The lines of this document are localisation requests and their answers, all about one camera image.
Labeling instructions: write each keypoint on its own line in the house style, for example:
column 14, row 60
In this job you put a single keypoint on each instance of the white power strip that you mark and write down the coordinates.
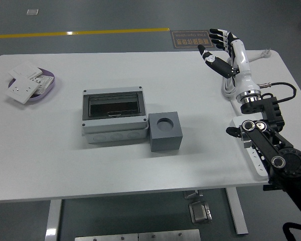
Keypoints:
column 253, row 160

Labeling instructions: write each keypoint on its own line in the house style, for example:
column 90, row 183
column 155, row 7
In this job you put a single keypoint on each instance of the black table control panel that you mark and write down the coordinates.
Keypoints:
column 267, row 187

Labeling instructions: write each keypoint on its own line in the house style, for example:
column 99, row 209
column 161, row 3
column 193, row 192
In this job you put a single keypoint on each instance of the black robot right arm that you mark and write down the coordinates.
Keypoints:
column 291, row 160

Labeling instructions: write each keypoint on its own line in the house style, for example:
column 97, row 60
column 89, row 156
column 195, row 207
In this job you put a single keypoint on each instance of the small grey floor plate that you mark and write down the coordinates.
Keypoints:
column 32, row 11

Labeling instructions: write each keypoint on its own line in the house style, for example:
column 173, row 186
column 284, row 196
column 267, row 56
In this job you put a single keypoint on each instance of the grey box with clear lid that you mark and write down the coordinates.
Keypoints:
column 115, row 125

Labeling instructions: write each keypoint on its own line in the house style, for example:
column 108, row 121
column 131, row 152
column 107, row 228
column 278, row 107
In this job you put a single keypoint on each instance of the brown floor sign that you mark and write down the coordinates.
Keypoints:
column 188, row 39

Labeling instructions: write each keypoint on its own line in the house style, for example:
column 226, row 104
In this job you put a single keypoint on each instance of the metal floor bracket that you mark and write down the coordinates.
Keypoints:
column 199, row 213

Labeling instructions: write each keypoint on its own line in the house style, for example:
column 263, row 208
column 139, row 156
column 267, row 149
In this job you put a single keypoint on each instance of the grey metal plate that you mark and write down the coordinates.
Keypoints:
column 168, row 236
column 108, row 238

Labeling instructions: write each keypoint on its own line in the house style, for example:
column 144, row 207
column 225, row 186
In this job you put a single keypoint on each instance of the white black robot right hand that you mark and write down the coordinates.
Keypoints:
column 242, row 62

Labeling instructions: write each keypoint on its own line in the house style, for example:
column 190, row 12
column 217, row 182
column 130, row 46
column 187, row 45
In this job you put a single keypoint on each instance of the purple tray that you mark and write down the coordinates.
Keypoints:
column 41, row 97

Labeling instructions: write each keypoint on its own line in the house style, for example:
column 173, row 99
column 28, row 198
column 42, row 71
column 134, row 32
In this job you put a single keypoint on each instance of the white multi-hole socket panel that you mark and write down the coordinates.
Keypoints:
column 43, row 81

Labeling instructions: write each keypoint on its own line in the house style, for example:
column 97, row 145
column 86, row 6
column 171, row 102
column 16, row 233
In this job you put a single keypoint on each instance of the white table leg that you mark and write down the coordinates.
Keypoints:
column 237, row 213
column 52, row 221

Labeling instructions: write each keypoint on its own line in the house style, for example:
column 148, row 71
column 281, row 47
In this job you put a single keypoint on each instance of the grey cube with round hole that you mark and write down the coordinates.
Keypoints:
column 165, row 140

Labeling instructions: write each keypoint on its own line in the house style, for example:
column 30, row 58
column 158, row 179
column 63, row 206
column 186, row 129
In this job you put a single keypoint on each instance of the white wall socket plate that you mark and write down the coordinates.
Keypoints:
column 21, row 90

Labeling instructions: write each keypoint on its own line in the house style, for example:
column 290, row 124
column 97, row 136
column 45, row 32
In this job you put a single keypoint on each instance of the yellow floor line tape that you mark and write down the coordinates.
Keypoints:
column 90, row 32

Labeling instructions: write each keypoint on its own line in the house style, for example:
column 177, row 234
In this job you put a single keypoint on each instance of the small metal bracket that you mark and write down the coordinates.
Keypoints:
column 190, row 195

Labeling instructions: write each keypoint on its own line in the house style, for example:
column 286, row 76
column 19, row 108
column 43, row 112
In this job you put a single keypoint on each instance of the white wall switch plate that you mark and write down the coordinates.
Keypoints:
column 25, row 69

